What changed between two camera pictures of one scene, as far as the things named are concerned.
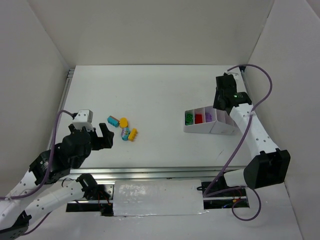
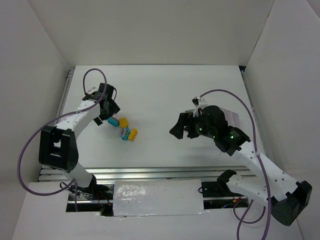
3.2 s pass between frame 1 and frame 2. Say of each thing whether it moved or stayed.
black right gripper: moved
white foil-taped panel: stayed
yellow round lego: stayed
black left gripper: moved
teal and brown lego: stayed
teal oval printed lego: stayed
